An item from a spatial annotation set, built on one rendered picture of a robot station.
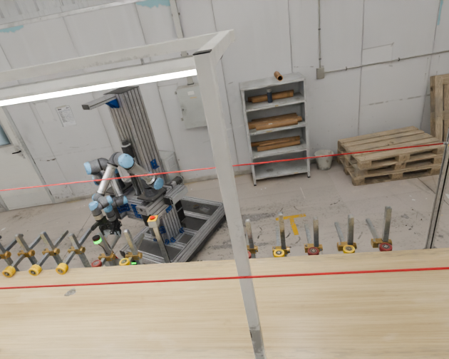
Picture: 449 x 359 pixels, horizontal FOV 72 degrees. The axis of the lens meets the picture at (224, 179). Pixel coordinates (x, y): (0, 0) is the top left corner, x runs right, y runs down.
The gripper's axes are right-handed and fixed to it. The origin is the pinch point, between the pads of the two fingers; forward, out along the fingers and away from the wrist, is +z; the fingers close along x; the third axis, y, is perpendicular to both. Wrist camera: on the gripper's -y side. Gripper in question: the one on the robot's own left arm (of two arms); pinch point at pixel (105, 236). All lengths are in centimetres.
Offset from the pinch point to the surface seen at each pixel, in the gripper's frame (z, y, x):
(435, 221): 1, 239, -101
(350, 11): -116, 357, 177
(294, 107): 1, 275, 195
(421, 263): 11, 212, -121
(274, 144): 44, 230, 176
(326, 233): 102, 225, 22
